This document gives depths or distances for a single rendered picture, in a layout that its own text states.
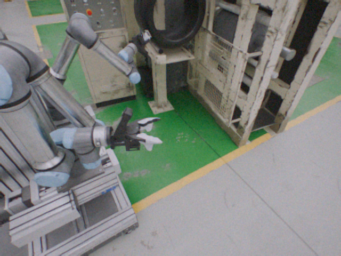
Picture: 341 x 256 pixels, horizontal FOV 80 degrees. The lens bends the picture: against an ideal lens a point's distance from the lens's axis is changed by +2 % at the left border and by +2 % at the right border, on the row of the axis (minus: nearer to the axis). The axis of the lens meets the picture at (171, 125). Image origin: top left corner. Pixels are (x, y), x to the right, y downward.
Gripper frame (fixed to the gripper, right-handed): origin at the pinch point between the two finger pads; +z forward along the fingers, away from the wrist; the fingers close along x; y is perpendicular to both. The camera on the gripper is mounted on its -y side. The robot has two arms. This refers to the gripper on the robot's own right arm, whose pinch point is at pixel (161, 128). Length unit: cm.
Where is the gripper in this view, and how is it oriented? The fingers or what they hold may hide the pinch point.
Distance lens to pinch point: 75.0
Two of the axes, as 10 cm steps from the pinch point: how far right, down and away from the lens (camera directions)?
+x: 0.9, 5.6, -8.2
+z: 10.0, -0.6, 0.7
